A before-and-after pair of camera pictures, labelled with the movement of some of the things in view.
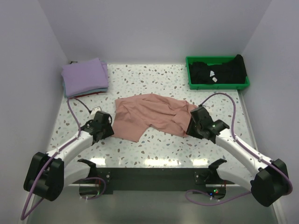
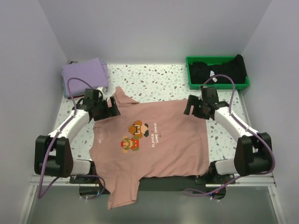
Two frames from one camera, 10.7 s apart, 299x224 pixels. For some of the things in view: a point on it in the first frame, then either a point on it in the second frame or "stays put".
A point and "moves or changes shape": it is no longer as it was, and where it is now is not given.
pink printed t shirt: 133,115 moves or changes shape
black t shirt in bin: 232,72 stays put
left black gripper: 109,132 to 112,111
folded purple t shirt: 85,75 stays put
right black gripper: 189,130 to 194,100
